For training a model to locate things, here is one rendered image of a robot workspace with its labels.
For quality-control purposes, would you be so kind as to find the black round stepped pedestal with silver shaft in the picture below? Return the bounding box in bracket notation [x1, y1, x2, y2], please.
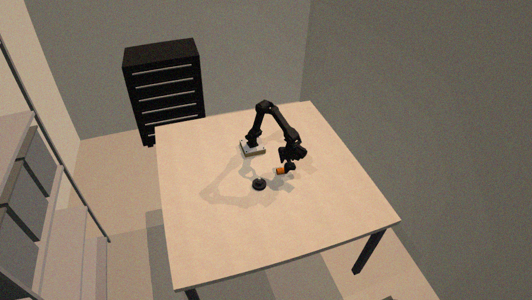
[252, 178, 266, 191]

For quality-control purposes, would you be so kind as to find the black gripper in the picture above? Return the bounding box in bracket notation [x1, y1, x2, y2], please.
[278, 147, 296, 174]

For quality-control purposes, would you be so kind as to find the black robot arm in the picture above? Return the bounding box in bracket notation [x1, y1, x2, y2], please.
[245, 100, 307, 161]

